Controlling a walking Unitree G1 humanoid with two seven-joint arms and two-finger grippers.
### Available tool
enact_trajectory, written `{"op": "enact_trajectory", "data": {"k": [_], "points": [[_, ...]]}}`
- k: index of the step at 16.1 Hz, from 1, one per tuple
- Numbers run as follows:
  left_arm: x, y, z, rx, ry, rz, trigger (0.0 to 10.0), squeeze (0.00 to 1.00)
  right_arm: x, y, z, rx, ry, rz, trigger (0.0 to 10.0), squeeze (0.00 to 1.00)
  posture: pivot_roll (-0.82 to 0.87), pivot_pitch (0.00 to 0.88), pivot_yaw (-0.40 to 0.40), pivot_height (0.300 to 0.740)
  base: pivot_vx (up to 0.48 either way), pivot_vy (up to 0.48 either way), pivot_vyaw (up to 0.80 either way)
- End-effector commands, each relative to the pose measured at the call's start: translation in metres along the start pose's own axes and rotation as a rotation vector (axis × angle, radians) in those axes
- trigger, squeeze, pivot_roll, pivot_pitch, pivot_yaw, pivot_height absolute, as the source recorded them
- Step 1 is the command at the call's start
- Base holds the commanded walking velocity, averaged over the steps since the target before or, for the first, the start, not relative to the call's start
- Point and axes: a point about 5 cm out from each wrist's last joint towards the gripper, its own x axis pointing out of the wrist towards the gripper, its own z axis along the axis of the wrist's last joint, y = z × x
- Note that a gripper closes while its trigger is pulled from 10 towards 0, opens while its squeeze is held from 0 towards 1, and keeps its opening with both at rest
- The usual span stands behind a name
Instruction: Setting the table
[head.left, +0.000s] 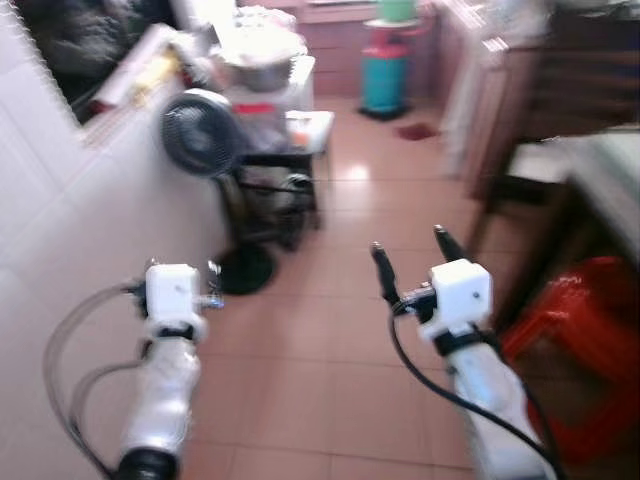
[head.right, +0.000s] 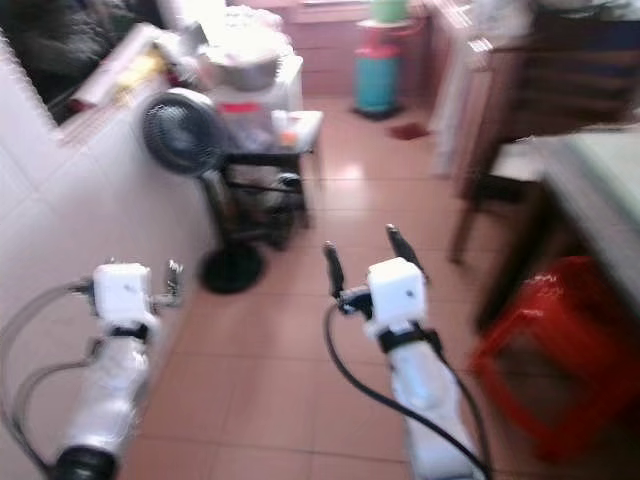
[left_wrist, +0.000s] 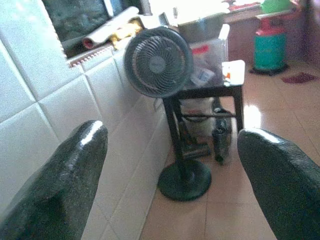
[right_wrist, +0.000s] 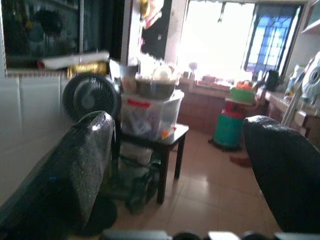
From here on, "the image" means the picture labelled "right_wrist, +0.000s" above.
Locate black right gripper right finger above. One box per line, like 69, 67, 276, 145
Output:
242, 114, 320, 235

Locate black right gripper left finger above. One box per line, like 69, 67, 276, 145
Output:
0, 110, 117, 240

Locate dark green bags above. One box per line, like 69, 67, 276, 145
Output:
109, 143, 161, 215

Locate green and red gas cylinder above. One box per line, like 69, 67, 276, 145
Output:
208, 98, 254, 153

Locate black round floor fan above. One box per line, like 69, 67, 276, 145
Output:
61, 73, 123, 237

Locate green plastic basin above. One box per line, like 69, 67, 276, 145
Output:
229, 85, 256, 103

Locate black kettle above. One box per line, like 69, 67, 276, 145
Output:
263, 69, 281, 92

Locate white round appliance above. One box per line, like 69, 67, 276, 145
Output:
299, 53, 320, 106

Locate clear plastic storage box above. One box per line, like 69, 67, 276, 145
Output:
120, 90, 185, 142

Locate dark wooden side table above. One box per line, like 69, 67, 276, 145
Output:
116, 123, 190, 205

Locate gold shiny package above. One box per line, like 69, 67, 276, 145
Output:
66, 61, 109, 76

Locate white rolled paper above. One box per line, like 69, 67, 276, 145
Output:
40, 50, 111, 70

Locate woven brown basket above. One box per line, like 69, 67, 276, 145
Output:
134, 74, 179, 100

